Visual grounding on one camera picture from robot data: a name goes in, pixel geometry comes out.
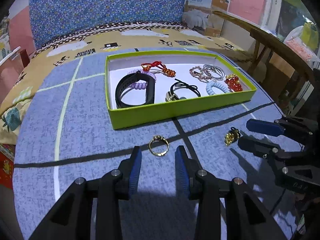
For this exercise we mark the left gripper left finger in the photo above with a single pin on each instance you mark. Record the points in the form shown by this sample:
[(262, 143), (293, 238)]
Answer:
[(70, 217)]

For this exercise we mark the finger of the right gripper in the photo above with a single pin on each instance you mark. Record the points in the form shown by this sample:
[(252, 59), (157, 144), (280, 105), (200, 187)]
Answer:
[(259, 148), (264, 127)]

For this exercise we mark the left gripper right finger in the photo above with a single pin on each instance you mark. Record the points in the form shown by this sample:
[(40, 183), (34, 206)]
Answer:
[(246, 216)]

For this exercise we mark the pink rhinestone hair clip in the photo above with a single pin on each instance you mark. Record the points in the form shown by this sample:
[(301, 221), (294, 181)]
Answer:
[(197, 72)]

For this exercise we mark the red braided keychain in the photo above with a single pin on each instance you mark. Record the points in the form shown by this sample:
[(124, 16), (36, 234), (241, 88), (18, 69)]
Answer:
[(159, 65)]

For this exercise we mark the black watch band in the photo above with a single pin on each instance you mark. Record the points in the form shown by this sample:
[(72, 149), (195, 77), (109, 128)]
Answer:
[(137, 88)]

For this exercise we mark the green jewelry box tray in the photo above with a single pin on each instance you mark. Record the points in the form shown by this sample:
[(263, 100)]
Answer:
[(117, 66)]

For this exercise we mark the wooden side table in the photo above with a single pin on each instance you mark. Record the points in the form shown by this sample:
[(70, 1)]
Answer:
[(264, 41)]

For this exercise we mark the orange mesh bag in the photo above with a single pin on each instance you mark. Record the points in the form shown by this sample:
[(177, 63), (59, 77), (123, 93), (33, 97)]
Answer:
[(304, 41)]

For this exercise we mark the cardboard bedding box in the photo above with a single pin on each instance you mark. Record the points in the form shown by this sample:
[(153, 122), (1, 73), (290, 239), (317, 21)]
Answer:
[(198, 16)]

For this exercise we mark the tan sheep print bedsheet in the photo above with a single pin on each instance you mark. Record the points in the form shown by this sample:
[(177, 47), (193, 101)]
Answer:
[(108, 39)]

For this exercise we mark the pink cabinet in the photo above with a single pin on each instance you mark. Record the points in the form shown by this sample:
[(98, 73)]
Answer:
[(12, 67)]

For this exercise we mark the blue patterned headboard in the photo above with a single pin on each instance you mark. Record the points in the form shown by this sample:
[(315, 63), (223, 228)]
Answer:
[(50, 19)]

